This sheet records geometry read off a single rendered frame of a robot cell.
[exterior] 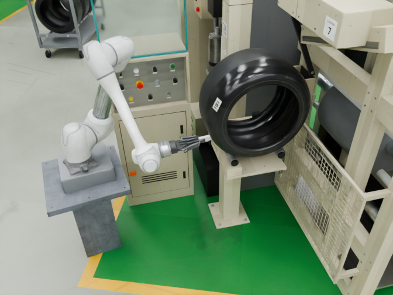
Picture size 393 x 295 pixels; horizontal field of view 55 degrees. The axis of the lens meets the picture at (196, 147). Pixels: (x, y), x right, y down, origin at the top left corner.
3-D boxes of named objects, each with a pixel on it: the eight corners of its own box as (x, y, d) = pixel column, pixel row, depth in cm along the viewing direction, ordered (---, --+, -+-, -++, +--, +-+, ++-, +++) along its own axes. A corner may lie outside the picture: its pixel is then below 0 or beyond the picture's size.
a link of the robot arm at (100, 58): (106, 75, 185) (123, 65, 195) (87, 40, 179) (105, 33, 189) (90, 82, 193) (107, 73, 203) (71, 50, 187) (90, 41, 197)
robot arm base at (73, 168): (72, 179, 225) (70, 171, 222) (62, 161, 241) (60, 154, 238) (101, 168, 232) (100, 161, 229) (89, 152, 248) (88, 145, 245)
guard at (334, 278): (273, 181, 286) (285, 102, 243) (276, 181, 286) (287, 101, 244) (334, 284, 216) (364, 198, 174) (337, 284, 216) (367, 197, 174)
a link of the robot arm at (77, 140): (59, 160, 232) (50, 129, 220) (80, 145, 246) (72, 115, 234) (79, 166, 226) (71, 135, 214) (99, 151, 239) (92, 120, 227)
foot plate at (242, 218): (207, 204, 309) (207, 202, 308) (238, 198, 314) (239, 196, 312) (216, 229, 289) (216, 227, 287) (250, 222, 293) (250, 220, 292)
